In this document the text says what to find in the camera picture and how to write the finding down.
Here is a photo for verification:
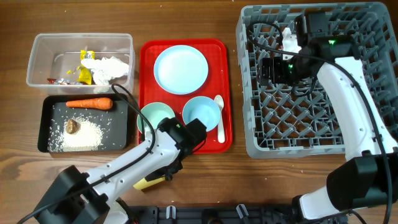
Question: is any yellow plastic cup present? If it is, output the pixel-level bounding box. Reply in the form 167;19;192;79
133;177;165;190

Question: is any green bowl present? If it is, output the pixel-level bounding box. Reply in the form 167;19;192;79
141;102;175;129

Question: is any red serving tray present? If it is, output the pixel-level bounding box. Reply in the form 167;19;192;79
138;39;233;154

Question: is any white rice pile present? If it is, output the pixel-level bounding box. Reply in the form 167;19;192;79
47;103;112;152

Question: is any orange carrot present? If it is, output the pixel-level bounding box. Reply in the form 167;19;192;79
66;98;113;110

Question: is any brown food scrap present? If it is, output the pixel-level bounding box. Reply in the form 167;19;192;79
65;119;80;134

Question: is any red snack wrapper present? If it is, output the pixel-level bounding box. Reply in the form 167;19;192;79
46;77;83;86

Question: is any yellow snack wrapper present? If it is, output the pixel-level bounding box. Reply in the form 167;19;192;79
67;50;95;85

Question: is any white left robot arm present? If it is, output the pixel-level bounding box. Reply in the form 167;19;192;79
34;118;206;223

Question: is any grey dishwasher rack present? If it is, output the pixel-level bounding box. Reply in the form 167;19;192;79
236;2;397;159

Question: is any white plastic spoon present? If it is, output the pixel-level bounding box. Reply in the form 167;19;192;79
214;95;225;143

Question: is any black plastic tray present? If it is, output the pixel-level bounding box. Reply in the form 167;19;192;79
37;94;129;152

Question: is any light blue bowl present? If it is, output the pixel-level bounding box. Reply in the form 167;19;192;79
182;96;221;132

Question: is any light blue plate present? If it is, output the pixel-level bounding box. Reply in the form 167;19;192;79
154;45;209;95

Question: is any clear plastic bin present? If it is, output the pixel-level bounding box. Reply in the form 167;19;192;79
26;33;135;95

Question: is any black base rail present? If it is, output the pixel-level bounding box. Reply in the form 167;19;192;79
127;204;292;224

